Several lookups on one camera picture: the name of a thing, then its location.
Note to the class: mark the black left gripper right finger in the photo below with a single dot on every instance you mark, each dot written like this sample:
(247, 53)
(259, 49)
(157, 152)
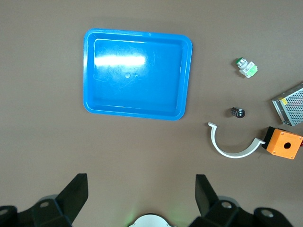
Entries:
(225, 214)

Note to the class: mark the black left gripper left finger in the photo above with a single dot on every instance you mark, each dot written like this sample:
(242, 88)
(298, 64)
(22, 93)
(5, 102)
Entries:
(59, 212)

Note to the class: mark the small black cylindrical capacitor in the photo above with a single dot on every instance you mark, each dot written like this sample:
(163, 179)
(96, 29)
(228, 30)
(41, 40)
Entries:
(237, 112)

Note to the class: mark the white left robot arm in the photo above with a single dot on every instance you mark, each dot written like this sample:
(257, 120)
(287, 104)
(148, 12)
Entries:
(151, 221)

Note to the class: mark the large white semicircular clamp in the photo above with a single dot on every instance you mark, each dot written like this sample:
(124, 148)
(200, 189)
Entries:
(214, 139)

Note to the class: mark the orange black button box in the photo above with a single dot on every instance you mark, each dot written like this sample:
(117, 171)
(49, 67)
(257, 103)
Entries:
(284, 144)

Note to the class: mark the metal mesh power supply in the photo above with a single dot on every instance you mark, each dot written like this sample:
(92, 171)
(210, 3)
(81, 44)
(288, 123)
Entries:
(290, 106)

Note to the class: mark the blue plastic tray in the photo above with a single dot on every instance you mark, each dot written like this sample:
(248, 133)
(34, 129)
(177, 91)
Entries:
(137, 94)

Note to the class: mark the green silver push button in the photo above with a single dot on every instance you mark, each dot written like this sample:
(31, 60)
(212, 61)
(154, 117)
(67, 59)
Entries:
(247, 69)

